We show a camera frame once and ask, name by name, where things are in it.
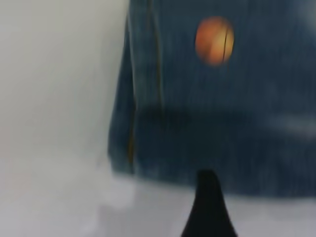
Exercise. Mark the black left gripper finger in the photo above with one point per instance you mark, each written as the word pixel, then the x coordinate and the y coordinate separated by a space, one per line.
pixel 208 212

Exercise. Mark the blue denim jeans basketball print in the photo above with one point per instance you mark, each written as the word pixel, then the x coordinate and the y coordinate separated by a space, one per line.
pixel 197 111

